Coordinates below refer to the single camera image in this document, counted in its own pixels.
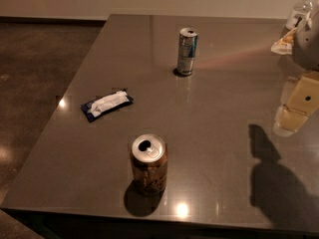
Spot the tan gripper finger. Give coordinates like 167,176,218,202
273,71,319,132
271,28,296,55

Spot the silver blue redbull can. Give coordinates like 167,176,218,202
176,28,198,76

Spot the clear plastic bottle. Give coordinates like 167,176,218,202
285,0,315,30

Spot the brown soda can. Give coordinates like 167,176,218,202
130,133,168,195

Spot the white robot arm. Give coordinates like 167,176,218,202
271,7,319,136

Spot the blue white rxbar wrapper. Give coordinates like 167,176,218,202
81,90,134,122

